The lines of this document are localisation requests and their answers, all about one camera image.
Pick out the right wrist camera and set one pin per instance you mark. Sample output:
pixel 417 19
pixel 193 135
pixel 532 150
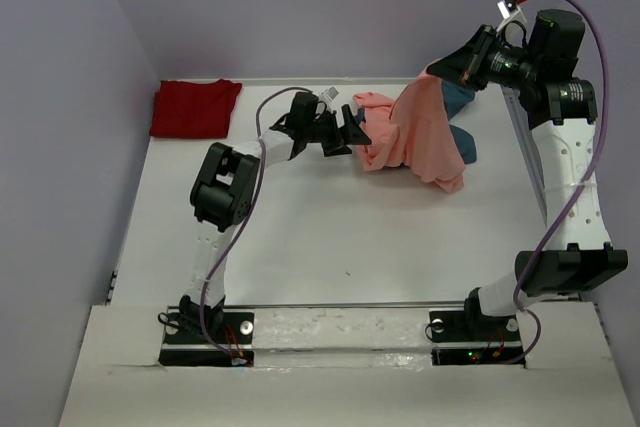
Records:
pixel 510 11

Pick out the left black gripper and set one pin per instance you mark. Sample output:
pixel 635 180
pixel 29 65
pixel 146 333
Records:
pixel 352 135

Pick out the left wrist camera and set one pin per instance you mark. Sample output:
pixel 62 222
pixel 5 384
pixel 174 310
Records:
pixel 328 96

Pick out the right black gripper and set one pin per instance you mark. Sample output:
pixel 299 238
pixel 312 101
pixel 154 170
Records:
pixel 466 65

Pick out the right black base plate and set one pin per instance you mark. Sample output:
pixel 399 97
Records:
pixel 457 341

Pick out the blue crumpled t shirt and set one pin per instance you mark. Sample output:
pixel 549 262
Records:
pixel 455 99

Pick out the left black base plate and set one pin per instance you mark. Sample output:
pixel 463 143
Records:
pixel 184 344

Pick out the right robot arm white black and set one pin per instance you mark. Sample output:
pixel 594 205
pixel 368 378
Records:
pixel 575 254

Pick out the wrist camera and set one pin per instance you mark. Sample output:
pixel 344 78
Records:
pixel 510 11
pixel 328 96

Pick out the red folded t shirt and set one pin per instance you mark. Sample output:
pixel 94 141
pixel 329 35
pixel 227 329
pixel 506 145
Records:
pixel 194 111

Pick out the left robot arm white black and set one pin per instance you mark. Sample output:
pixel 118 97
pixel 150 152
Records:
pixel 229 182

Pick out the pink t shirt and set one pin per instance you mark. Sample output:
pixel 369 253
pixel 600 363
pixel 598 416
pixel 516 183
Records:
pixel 413 131

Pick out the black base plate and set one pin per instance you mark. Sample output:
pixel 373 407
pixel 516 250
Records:
pixel 184 344
pixel 457 341

